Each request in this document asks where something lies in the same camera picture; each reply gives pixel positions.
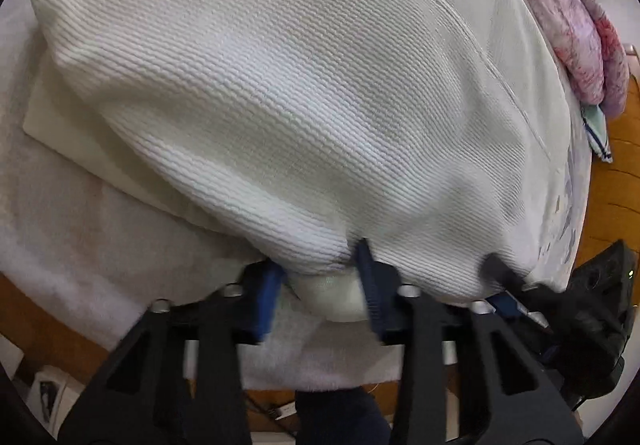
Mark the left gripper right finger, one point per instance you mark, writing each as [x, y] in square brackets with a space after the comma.
[504, 395]

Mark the wooden headboard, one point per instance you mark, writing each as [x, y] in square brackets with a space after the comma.
[614, 195]

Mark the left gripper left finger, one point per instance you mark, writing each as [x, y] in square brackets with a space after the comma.
[175, 378]

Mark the teal striped pillow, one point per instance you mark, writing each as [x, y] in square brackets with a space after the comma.
[597, 132]

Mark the white knit sweater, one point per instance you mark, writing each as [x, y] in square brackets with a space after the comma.
[438, 130]

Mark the person's blue trouser leg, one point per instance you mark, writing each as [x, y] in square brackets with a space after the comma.
[346, 416]

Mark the purple floral quilt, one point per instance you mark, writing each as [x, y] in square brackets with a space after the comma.
[586, 42]

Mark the floral bed sheet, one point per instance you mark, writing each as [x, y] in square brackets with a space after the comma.
[92, 256]

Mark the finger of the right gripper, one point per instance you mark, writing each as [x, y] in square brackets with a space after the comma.
[507, 307]
[494, 270]

